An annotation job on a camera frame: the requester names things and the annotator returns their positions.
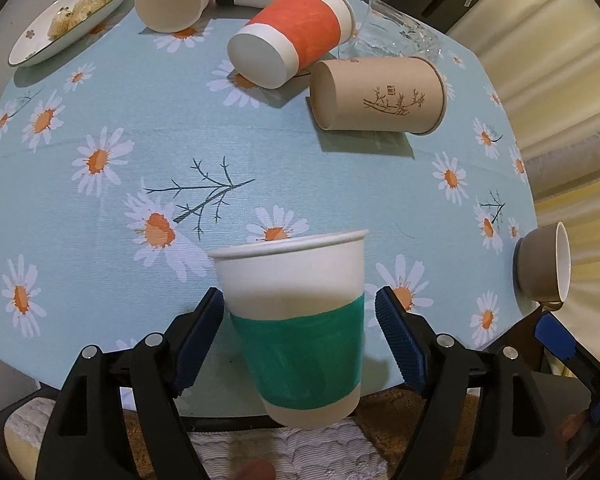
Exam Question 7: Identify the pile of pastries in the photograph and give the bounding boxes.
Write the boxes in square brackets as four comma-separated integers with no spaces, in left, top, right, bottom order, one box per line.
[47,0,111,40]

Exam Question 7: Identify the orange and white paper cup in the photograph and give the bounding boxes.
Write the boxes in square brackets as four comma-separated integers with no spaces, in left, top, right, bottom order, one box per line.
[227,0,355,89]

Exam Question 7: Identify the daisy print blue tablecloth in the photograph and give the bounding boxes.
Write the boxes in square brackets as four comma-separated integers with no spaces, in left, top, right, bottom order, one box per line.
[0,4,536,417]

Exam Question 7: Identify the green and white paper cup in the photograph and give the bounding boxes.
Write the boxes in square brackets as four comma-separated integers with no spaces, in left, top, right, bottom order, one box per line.
[210,230,368,429]

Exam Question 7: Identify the clear glass cup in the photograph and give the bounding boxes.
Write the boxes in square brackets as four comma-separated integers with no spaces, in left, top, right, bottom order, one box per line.
[338,0,442,63]

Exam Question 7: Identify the brown ceramic mug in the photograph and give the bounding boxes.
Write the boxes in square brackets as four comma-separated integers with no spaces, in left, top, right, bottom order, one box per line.
[514,222,572,311]

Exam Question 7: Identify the person's left hand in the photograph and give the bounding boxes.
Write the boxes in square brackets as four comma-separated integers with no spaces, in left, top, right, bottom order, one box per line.
[234,460,276,480]

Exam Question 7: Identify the kraft brown paper cup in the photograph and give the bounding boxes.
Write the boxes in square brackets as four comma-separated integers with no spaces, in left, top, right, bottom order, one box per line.
[309,56,448,136]

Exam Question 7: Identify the white floral plate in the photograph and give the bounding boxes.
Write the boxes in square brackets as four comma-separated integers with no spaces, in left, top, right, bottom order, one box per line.
[7,0,124,67]

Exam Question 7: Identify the cream curtain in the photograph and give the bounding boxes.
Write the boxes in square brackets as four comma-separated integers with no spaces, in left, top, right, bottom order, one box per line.
[450,0,600,359]

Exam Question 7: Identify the white quilted cushion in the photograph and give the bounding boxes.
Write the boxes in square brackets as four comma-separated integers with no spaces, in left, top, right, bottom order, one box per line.
[189,418,388,480]

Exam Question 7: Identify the person's right hand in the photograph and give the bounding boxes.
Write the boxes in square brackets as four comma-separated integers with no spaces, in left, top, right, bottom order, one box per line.
[557,411,588,444]

